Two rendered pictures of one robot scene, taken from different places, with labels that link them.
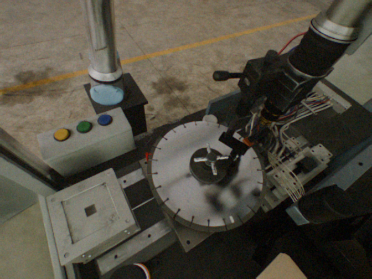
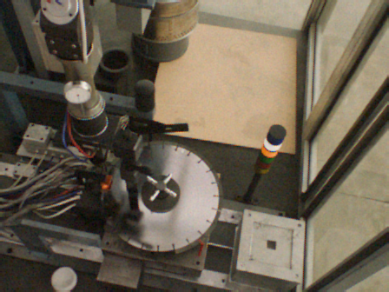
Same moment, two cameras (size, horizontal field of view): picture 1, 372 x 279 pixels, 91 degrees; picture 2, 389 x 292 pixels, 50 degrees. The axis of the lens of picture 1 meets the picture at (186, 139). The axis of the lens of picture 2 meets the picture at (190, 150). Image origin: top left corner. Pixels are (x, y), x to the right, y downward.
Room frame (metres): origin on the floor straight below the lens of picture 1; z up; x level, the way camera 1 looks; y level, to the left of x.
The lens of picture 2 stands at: (0.55, 0.32, 2.01)
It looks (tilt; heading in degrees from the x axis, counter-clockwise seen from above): 58 degrees down; 225
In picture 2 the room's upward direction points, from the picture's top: 8 degrees clockwise
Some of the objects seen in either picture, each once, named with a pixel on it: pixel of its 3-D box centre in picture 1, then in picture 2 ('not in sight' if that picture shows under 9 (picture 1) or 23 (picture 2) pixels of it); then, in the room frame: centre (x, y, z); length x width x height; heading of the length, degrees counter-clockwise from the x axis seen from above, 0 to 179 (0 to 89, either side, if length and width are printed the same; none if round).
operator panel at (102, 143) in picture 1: (93, 141); not in sight; (0.31, 0.34, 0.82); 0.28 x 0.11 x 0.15; 130
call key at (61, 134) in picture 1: (62, 135); not in sight; (0.28, 0.40, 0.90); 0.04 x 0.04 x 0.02
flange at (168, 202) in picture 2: (208, 163); (161, 191); (0.25, -0.08, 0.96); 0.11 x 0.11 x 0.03
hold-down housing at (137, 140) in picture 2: (249, 96); (128, 155); (0.31, -0.12, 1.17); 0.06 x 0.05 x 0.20; 121
